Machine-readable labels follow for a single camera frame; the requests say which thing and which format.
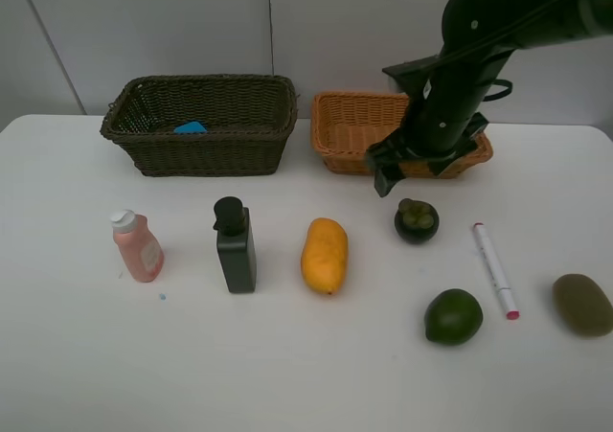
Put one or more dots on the white pink marker pen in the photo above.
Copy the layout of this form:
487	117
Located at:
496	272

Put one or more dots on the dark mangosteen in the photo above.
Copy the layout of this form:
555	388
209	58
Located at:
416	221

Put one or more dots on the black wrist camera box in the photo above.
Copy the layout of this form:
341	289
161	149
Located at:
412	78

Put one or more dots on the orange wicker basket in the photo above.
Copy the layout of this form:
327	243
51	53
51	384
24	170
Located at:
345	124

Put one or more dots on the pink bottle white cap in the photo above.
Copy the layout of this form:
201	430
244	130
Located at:
140	249

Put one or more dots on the dark brown wicker basket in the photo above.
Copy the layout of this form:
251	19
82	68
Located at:
249	119

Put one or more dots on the green avocado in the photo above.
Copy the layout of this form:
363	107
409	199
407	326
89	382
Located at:
452	318

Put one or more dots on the blue object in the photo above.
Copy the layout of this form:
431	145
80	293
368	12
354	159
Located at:
193	127

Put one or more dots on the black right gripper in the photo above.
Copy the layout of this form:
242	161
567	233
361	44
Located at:
446	116

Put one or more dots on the black pump bottle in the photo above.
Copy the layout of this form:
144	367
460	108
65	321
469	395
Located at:
235	245

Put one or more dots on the yellow mango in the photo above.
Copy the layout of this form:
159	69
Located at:
325	256

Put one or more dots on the brown kiwi fruit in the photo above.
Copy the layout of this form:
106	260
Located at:
582	305

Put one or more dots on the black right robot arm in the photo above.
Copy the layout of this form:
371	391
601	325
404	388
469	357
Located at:
475	29

